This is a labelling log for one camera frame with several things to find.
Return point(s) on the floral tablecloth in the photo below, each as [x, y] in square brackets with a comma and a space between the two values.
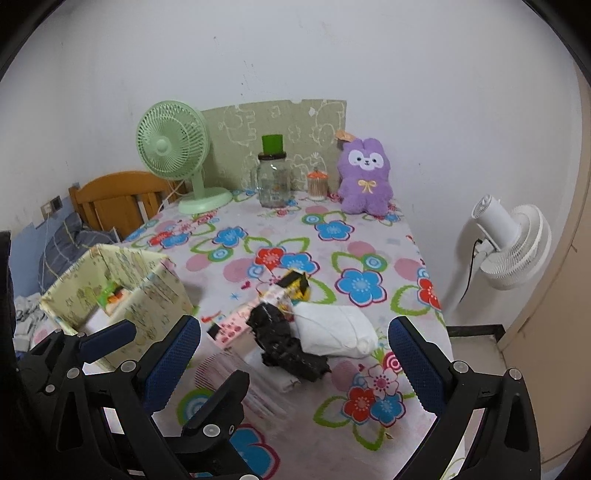
[351, 258]

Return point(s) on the blue plaid bedding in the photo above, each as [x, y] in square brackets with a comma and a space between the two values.
[69, 244]

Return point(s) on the green cartoon printed board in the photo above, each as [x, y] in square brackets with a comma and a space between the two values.
[295, 120]

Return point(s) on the beige cabinet door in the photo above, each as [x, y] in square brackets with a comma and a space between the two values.
[554, 277]

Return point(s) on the yellow cartoon tissue pack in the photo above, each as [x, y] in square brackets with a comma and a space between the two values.
[293, 284]

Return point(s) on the wooden chair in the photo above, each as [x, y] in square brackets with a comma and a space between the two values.
[115, 194]

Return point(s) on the black plastic bag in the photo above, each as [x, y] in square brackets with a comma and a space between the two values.
[277, 332]

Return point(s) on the clear plastic packet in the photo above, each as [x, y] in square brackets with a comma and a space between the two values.
[277, 376]

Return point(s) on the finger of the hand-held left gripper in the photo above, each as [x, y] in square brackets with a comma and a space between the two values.
[221, 401]
[108, 337]

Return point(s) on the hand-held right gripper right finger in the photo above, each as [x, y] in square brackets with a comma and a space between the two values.
[415, 364]

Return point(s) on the green and orange packet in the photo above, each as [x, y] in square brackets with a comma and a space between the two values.
[110, 295]

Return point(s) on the white plastic bag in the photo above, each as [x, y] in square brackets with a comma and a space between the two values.
[337, 330]

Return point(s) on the wall socket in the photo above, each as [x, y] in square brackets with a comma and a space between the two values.
[51, 204]

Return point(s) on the green desk fan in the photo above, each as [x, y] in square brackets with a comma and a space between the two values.
[173, 143]

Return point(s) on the happy birthday gift bag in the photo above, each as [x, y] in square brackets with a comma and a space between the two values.
[157, 295]

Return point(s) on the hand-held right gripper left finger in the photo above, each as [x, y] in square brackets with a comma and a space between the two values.
[171, 360]

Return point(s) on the white circulator fan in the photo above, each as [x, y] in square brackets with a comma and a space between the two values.
[512, 240]

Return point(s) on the grey patterned cloth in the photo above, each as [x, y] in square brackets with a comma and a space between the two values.
[32, 318]

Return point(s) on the pink wet wipes pack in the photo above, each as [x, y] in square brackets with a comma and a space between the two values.
[235, 323]

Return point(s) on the cotton swab jar orange lid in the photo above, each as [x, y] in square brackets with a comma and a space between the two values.
[317, 187]

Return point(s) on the purple plush rabbit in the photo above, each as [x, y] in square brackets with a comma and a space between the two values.
[364, 184]

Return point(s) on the glass jar mug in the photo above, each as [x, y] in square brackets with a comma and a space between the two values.
[273, 182]

